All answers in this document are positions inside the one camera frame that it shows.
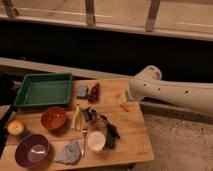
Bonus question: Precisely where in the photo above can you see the red yellow apple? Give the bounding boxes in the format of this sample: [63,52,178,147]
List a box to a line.
[7,120,25,136]

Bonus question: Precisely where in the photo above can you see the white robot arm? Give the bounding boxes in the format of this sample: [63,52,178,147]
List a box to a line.
[125,65,213,116]

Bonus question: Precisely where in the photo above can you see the orange red bowl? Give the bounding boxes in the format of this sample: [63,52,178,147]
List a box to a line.
[41,106,67,131]

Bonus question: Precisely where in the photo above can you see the purple bowl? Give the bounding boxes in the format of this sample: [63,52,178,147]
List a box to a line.
[15,134,50,168]

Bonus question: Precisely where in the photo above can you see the brown pine cone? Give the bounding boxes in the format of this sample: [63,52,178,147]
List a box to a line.
[88,83,100,103]

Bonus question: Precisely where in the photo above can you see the orange carrot toy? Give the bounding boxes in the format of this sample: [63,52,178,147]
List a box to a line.
[116,93,129,112]

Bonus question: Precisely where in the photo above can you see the blue grey sponge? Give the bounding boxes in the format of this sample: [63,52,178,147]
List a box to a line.
[77,85,88,99]

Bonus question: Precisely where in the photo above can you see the wooden cutting board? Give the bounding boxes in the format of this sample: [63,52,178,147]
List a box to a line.
[0,79,154,171]

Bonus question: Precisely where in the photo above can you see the yellow banana toy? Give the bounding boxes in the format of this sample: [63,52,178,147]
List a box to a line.
[71,105,82,131]

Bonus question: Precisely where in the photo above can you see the black crumpled object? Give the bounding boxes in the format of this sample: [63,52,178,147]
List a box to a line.
[81,107,120,149]

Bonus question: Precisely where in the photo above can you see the silver fork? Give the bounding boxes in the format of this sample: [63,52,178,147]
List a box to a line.
[82,128,88,157]

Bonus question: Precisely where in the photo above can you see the white cup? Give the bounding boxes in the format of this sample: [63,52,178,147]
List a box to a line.
[87,131,106,152]

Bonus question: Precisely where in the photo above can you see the green plastic tray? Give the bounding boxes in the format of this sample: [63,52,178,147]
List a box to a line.
[14,73,73,109]

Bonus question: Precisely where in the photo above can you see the grey blue cloth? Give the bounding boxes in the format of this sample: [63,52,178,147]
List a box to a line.
[53,140,81,164]

